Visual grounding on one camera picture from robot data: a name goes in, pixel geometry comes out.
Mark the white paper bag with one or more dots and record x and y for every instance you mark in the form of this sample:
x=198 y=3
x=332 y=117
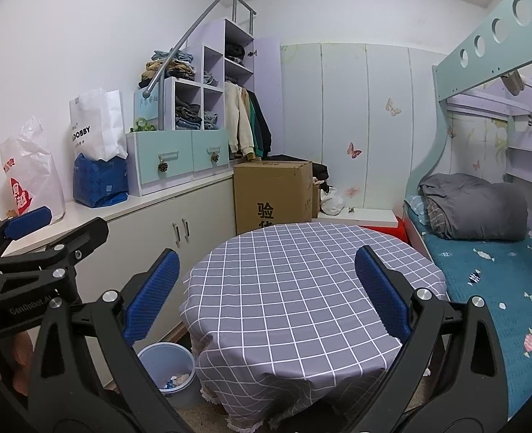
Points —
x=97 y=121

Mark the folded jeans stack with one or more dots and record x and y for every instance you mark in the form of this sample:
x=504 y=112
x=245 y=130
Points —
x=188 y=116

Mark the small brown carton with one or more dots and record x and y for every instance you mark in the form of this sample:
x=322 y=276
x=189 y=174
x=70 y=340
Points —
x=11 y=213

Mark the light blue waste bin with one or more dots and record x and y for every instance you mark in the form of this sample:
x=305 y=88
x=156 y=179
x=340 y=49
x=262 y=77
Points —
x=189 y=392

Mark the black cloth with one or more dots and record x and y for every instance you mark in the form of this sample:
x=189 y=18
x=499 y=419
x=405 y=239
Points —
x=320 y=171

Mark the red plastic basin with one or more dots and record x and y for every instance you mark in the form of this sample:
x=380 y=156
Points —
x=394 y=230

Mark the pile of folded clothes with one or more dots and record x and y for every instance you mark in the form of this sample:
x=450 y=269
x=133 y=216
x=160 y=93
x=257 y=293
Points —
x=171 y=68

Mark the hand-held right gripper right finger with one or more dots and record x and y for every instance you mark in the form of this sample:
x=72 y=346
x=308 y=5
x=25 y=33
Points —
x=383 y=293

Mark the pine cone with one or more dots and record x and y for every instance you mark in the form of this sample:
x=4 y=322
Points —
x=214 y=158
x=162 y=167

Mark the grey quilt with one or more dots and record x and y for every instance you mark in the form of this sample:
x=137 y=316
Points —
x=478 y=207

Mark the green hanging jacket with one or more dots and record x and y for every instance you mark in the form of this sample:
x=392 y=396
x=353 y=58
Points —
x=253 y=126

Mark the blue candy print bedsheet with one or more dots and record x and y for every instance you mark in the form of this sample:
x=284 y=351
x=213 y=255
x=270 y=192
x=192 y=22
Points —
x=496 y=279

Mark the teal bunk bed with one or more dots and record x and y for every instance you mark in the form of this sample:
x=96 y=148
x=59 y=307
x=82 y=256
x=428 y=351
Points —
x=469 y=54

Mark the blue plaid pillow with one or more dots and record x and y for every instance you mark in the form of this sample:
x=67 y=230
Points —
x=415 y=209

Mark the brown cloth pouch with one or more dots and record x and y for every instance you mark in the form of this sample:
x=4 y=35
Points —
x=514 y=83

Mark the large cardboard box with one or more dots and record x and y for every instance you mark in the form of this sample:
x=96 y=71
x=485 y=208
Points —
x=270 y=194

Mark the green plastic ornament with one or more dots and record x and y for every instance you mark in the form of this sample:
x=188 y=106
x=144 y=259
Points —
x=142 y=124

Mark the pink butterfly sticker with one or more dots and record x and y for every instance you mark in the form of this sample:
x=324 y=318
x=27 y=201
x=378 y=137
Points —
x=354 y=149

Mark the purple stepped storage cabinet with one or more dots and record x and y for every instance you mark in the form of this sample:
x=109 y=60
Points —
x=266 y=90

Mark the pale butterfly sticker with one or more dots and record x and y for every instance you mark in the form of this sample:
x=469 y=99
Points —
x=392 y=107

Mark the pink checked fringed tablecloth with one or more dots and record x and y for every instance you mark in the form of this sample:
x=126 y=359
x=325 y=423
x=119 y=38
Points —
x=239 y=415

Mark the white wardrobe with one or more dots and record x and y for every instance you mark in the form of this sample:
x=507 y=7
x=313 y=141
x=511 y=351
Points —
x=338 y=117

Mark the large teal drawer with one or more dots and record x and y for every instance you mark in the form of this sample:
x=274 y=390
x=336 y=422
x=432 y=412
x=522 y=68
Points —
x=162 y=151

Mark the low white cabinet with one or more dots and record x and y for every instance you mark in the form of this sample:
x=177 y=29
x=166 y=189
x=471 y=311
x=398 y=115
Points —
x=126 y=234

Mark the person's left hand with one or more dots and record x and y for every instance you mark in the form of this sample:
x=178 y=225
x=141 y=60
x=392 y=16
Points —
x=22 y=352

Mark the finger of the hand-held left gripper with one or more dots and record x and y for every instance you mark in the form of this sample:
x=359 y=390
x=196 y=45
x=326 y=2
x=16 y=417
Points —
x=27 y=222
x=85 y=234

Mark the blue woven bag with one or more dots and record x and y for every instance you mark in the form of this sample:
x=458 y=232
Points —
x=101 y=182

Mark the folded dark clothes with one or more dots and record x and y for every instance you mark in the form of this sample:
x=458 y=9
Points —
x=234 y=52

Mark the blue wipes packet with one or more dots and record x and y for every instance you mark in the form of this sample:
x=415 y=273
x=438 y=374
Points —
x=170 y=385

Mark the dark hanging jacket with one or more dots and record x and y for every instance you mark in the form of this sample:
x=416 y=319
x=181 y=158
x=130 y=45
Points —
x=265 y=126

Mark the white plastic bag red print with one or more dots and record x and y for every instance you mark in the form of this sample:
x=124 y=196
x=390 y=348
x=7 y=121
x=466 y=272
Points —
x=31 y=171

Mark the white low platform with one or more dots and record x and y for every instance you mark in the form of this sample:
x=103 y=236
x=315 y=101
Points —
x=365 y=216

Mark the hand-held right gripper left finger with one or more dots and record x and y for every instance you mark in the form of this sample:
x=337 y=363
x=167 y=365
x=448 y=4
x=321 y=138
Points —
x=151 y=297

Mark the grey metal handrail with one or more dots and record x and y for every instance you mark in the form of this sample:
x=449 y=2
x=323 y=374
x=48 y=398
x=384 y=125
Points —
x=198 y=22

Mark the white wrapper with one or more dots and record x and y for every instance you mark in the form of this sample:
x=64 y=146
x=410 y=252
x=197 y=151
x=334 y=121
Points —
x=181 y=377

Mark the grey checked tablecloth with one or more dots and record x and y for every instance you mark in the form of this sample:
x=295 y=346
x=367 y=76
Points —
x=293 y=302

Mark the white crumpled plastic bag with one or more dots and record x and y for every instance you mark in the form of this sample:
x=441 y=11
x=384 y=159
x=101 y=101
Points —
x=332 y=203

